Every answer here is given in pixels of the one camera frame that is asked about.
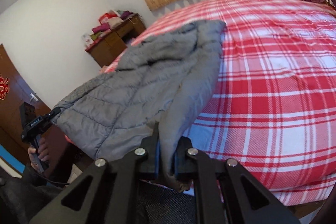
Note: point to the magenta folded garment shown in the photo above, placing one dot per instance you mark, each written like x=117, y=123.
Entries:
x=101, y=28

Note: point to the red gift bag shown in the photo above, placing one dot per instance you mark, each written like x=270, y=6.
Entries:
x=106, y=17

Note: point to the red double happiness decal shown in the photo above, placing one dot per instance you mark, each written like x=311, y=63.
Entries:
x=4, y=87

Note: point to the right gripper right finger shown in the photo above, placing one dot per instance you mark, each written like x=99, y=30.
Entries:
x=226, y=192

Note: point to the person left hand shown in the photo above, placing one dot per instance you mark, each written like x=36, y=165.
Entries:
x=40, y=154

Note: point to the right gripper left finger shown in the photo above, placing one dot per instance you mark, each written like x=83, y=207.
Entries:
x=107, y=191

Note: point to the purple folded garment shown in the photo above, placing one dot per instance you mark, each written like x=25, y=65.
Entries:
x=125, y=14

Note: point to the brown wooden door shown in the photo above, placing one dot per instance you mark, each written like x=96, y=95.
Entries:
x=11, y=127

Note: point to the red plaid bed sheet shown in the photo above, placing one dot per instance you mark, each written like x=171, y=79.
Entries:
x=274, y=105

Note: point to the grey puffer jacket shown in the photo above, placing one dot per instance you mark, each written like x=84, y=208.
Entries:
x=162, y=83

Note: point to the brown wooden desk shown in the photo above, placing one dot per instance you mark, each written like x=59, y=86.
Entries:
x=107, y=48

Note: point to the white greeting card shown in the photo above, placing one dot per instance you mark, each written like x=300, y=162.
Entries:
x=86, y=38

